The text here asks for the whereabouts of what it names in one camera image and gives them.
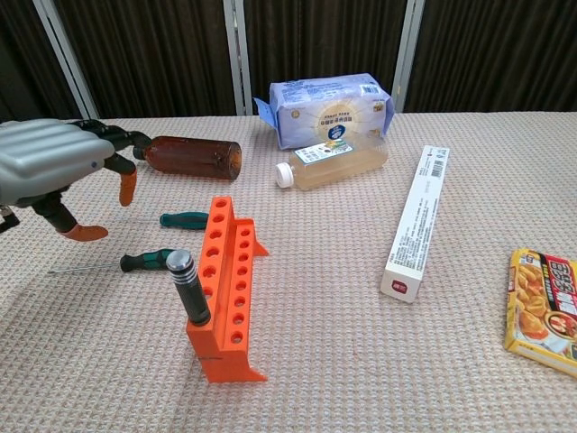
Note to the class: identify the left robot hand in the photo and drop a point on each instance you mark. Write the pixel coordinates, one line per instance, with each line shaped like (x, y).
(45, 153)

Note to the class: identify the green and black screwdriver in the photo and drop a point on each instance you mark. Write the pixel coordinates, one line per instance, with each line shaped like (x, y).
(144, 260)

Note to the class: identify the slim green screwdriver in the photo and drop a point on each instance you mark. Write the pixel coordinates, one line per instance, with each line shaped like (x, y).
(185, 220)

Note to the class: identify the black metal hex screwdriver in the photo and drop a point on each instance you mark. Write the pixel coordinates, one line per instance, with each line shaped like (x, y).
(189, 293)

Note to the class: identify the orange tool holder rack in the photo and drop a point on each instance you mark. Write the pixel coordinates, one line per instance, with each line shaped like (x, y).
(216, 356)

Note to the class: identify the brown plastic bottle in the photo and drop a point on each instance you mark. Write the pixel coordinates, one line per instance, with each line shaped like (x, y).
(189, 158)

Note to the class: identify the blue tissue pack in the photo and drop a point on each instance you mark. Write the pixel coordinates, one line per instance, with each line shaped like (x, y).
(329, 108)

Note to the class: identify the clear bottle white cap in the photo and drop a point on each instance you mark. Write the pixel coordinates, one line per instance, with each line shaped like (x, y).
(333, 167)

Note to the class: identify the beige woven tablecloth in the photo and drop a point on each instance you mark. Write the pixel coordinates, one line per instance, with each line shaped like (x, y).
(315, 361)

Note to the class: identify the long white carton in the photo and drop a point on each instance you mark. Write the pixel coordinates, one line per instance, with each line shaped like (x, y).
(414, 225)

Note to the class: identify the yellow curry box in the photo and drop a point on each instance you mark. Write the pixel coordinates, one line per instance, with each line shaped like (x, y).
(536, 315)

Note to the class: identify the grey partition post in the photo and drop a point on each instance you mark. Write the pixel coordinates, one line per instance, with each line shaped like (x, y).
(405, 54)
(63, 54)
(236, 54)

